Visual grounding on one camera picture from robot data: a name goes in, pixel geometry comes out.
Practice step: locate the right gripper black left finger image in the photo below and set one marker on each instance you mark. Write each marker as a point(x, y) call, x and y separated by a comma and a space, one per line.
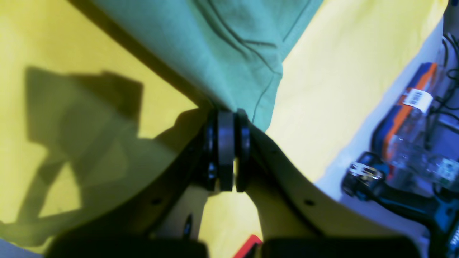
point(162, 220)

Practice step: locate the yellow table cloth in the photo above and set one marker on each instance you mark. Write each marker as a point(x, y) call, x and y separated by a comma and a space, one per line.
point(89, 116)

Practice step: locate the green T-shirt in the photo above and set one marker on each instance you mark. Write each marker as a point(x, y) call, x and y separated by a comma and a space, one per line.
point(232, 51)

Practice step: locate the red and black clamp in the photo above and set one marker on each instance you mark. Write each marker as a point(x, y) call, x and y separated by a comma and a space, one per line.
point(249, 248)

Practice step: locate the orange and blue tool box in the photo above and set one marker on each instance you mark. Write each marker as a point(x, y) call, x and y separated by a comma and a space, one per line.
point(399, 139)

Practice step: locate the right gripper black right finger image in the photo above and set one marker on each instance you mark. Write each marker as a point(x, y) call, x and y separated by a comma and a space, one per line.
point(298, 220)

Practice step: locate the black cordless drill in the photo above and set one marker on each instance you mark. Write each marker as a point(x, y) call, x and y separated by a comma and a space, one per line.
point(365, 180)

